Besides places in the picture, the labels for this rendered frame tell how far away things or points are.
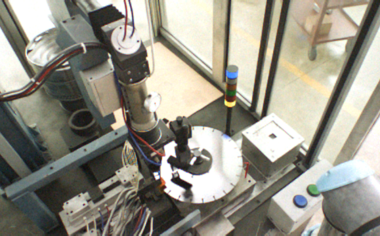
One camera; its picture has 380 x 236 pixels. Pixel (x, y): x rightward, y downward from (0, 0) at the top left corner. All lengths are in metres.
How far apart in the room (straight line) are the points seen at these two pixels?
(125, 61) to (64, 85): 0.87
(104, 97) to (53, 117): 0.99
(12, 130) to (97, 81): 0.69
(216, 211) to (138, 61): 0.71
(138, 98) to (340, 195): 0.48
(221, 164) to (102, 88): 0.58
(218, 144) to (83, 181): 0.61
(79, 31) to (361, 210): 0.71
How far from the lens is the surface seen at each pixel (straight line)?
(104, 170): 1.39
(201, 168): 1.17
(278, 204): 1.20
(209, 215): 1.21
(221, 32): 1.52
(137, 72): 0.71
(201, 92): 1.70
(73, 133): 1.41
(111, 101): 0.82
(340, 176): 0.72
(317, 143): 1.32
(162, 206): 1.20
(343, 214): 0.72
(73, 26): 0.85
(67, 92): 1.55
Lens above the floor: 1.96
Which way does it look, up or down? 50 degrees down
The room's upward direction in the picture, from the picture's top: 3 degrees counter-clockwise
